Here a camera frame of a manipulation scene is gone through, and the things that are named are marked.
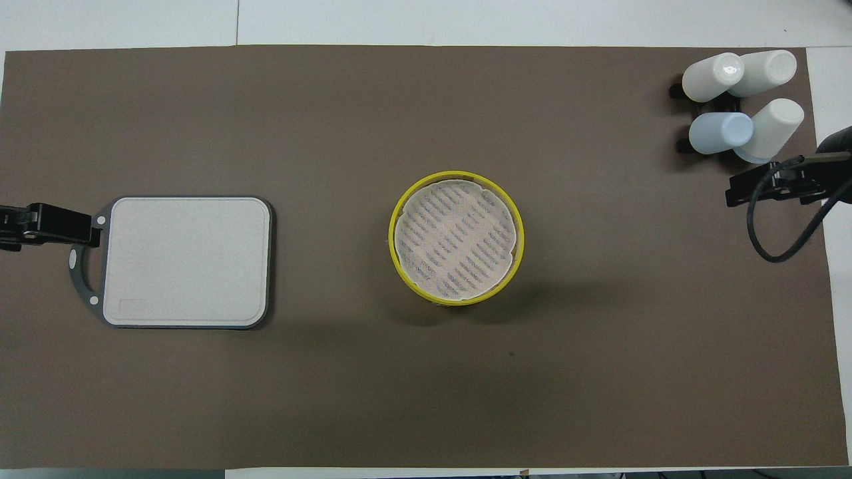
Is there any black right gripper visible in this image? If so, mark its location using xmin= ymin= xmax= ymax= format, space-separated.
xmin=727 ymin=126 xmax=852 ymax=208

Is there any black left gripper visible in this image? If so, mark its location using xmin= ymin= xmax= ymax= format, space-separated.
xmin=0 ymin=203 xmax=101 ymax=252

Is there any white mesh steamer liner cloth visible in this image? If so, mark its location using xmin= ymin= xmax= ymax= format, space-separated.
xmin=393 ymin=176 xmax=519 ymax=299

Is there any yellow steamer tier with liner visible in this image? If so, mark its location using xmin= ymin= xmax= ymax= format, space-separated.
xmin=388 ymin=171 xmax=525 ymax=307

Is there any white plastic cup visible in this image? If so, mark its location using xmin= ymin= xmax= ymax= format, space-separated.
xmin=734 ymin=98 xmax=805 ymax=164
xmin=682 ymin=53 xmax=745 ymax=103
xmin=729 ymin=50 xmax=797 ymax=98

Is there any light blue plastic cup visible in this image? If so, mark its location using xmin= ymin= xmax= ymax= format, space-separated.
xmin=689 ymin=112 xmax=754 ymax=155

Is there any black cup rack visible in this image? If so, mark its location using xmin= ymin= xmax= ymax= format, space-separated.
xmin=669 ymin=81 xmax=743 ymax=155

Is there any brown table mat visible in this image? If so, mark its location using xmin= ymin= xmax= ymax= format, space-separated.
xmin=0 ymin=45 xmax=849 ymax=470

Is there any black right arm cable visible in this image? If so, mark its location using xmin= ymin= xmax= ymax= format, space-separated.
xmin=746 ymin=160 xmax=852 ymax=263

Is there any grey cutting board with handle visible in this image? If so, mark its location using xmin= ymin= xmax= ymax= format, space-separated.
xmin=67 ymin=195 xmax=274 ymax=330

